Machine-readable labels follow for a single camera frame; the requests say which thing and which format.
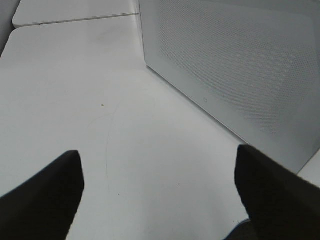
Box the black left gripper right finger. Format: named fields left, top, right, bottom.
left=234, top=144, right=320, bottom=240

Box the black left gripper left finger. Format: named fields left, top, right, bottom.
left=0, top=150, right=85, bottom=240

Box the white microwave door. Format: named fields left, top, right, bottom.
left=139, top=0, right=320, bottom=173

